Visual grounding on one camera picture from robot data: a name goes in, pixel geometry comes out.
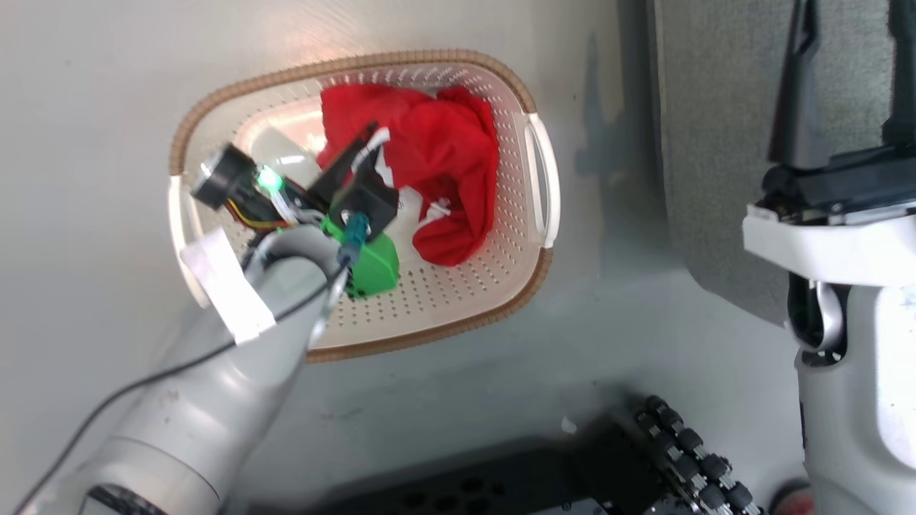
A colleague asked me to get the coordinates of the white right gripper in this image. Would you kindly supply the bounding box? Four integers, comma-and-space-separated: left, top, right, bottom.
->
743, 0, 916, 288

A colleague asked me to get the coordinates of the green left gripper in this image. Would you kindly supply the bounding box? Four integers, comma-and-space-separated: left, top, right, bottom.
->
308, 122, 401, 300

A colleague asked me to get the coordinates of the red and white garment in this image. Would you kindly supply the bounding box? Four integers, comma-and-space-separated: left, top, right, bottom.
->
316, 83, 500, 268

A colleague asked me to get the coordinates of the grey fabric sofa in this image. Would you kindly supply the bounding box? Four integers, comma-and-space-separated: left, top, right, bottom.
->
650, 0, 916, 326

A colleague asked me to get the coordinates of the white laundry basket brown rim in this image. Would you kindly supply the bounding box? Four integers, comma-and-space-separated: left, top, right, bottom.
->
167, 48, 561, 363

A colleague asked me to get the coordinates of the white tape label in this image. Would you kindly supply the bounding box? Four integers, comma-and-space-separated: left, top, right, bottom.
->
178, 227, 278, 346

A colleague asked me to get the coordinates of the black roller omni wheel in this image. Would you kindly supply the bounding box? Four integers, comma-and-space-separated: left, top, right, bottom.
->
633, 395, 764, 515

